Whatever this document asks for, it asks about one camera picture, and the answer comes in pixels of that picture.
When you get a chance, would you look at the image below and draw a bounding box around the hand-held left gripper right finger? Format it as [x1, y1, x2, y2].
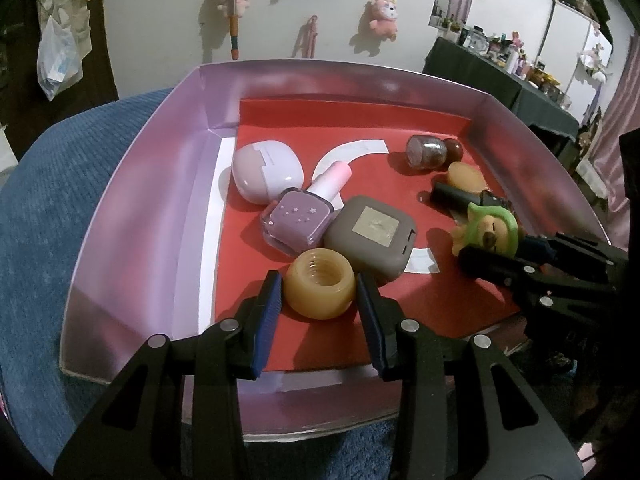
[354, 272, 583, 480]

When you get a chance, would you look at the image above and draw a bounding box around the white cabinet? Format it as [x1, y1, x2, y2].
[547, 0, 613, 126]

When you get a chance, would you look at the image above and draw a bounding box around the dark wooden door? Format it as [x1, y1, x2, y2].
[0, 0, 118, 111]

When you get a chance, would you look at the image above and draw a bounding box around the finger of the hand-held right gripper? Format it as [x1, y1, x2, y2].
[459, 244, 547, 307]
[520, 232, 629, 282]

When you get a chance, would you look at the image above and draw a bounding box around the small glass jar brown lid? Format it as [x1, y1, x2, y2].
[406, 135, 466, 172]

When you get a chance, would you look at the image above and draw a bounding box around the large tan rubber ring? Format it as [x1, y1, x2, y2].
[284, 247, 357, 320]

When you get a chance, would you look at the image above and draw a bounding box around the pale pink earbuds case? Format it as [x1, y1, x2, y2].
[231, 140, 306, 206]

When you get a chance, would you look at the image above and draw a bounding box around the orange and white stick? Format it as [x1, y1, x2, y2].
[227, 0, 242, 61]

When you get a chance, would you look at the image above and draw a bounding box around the green round figurine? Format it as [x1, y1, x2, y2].
[451, 202, 521, 258]

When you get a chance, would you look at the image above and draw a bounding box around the amber round disc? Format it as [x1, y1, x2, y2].
[447, 161, 487, 193]

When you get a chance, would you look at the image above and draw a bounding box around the pink cardboard box red inside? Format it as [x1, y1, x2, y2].
[59, 59, 613, 443]

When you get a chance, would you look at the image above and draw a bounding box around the grey-brown square case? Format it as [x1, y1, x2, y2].
[324, 196, 418, 283]

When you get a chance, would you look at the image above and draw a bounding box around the purple nail polish bottle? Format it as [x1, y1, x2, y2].
[260, 160, 352, 256]

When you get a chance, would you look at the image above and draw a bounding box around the dark green covered table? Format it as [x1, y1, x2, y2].
[422, 36, 581, 136]

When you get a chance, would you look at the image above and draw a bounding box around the row of bottles and toys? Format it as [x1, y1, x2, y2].
[430, 7, 573, 108]

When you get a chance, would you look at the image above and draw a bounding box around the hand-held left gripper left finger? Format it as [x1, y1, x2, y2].
[52, 270, 283, 480]

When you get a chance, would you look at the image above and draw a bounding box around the pink plush toy with face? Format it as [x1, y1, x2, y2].
[367, 0, 401, 41]

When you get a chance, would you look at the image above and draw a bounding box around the clear plastic bag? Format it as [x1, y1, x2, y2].
[37, 15, 83, 102]

